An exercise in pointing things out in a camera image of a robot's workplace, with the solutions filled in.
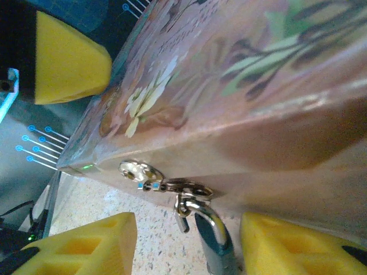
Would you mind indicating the finger of the grey yellow-tipped left gripper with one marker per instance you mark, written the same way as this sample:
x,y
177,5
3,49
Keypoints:
x,y
66,63

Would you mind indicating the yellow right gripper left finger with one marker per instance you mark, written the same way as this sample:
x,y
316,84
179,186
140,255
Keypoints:
x,y
86,246

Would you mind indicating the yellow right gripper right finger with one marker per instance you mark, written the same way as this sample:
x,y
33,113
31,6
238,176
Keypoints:
x,y
292,249

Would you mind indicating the blue padlock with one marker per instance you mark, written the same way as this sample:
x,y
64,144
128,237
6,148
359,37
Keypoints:
x,y
215,240

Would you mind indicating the dark panel with circuit lines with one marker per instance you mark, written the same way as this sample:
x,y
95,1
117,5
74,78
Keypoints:
x,y
17,160

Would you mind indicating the black device with green light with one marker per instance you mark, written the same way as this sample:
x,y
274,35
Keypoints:
x,y
17,237

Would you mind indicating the silver hasp latch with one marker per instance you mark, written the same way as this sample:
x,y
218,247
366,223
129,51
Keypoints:
x,y
149,176

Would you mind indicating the pink floral box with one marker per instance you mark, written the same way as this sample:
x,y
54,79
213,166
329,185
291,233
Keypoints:
x,y
229,100

